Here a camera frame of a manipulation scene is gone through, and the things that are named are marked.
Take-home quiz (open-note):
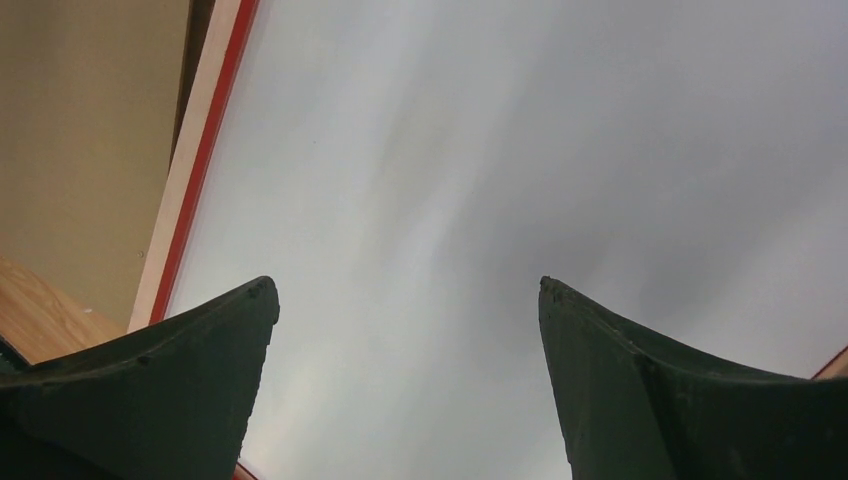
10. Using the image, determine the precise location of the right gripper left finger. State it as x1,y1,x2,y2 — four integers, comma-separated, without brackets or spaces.
1,276,280,479

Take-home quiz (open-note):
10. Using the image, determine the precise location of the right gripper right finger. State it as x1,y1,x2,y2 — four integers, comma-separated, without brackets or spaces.
538,277,847,479

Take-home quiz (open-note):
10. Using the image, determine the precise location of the seascape photo print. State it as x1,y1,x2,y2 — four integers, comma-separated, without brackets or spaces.
170,1,847,479

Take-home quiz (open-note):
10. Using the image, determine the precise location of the brown backing board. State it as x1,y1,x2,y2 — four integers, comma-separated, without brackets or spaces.
1,1,190,326

